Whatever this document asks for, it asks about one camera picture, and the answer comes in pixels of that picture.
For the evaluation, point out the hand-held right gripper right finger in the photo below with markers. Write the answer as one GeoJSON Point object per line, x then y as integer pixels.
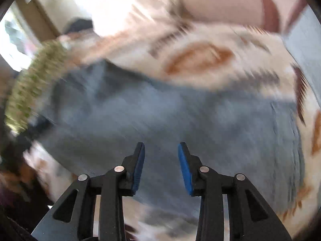
{"type": "Point", "coordinates": [184, 170]}

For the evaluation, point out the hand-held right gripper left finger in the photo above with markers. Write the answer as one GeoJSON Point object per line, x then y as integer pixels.
{"type": "Point", "coordinates": [140, 165]}

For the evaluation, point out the blue denim pants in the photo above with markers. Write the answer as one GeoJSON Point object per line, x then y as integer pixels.
{"type": "Point", "coordinates": [160, 115]}

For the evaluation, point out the leaf printed cream blanket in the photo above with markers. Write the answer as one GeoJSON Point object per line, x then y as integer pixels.
{"type": "Point", "coordinates": [225, 62]}

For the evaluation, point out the green patterned cloth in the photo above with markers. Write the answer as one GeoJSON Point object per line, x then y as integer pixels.
{"type": "Point", "coordinates": [35, 85]}

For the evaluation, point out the dark cloth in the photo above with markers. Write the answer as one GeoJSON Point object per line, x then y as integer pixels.
{"type": "Point", "coordinates": [79, 26]}

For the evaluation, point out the light blue pillow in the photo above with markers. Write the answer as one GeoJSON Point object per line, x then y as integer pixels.
{"type": "Point", "coordinates": [304, 47]}

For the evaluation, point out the pink pillow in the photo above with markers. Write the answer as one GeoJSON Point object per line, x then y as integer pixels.
{"type": "Point", "coordinates": [220, 0]}

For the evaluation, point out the window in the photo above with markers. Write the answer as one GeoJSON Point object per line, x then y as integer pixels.
{"type": "Point", "coordinates": [13, 40]}

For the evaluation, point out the reddish brown headboard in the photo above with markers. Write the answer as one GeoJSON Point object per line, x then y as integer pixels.
{"type": "Point", "coordinates": [297, 10]}

